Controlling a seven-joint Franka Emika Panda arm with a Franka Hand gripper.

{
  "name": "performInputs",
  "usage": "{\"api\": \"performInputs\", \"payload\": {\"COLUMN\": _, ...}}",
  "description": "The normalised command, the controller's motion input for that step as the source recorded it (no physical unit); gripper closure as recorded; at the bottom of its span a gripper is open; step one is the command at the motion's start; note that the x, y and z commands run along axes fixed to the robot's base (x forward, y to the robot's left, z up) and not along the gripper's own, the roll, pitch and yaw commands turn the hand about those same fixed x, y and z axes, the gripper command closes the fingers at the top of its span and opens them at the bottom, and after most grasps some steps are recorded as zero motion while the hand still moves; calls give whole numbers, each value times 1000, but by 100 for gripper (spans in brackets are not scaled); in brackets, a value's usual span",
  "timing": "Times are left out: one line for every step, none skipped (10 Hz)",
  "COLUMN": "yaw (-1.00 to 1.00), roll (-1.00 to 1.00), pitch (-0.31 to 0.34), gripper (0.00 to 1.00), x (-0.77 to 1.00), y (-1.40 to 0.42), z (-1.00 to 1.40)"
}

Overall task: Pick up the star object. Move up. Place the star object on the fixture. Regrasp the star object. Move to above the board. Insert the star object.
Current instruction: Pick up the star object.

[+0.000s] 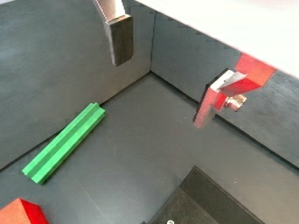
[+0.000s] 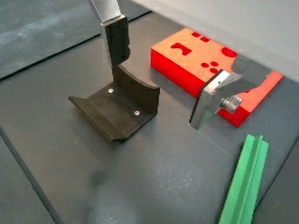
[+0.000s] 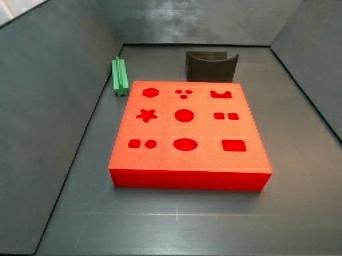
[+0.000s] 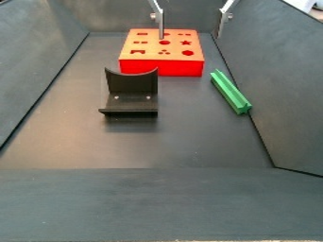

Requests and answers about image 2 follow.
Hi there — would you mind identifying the black curved fixture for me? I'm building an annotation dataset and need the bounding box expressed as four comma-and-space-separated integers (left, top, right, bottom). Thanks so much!
69, 66, 160, 142

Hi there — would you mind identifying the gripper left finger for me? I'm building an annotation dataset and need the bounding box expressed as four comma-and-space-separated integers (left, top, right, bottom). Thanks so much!
88, 0, 130, 67

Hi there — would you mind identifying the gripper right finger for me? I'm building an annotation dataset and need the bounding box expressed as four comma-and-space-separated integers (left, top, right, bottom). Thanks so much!
189, 55, 271, 130

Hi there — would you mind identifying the green star-profile bar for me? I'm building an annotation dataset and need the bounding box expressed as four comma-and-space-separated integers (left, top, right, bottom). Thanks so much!
219, 135, 268, 224

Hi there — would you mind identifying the red block with shaped holes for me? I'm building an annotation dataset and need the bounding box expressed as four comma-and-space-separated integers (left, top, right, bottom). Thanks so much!
150, 28, 283, 128

